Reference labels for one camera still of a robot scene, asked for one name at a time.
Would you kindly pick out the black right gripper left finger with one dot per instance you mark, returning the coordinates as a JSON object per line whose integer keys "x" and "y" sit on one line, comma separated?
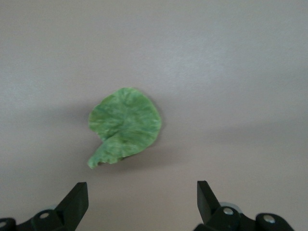
{"x": 60, "y": 216}

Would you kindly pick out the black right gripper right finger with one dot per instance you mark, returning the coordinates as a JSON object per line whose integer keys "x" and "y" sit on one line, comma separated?
{"x": 216, "y": 219}

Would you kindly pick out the green lettuce leaf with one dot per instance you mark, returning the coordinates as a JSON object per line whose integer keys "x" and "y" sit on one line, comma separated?
{"x": 127, "y": 120}

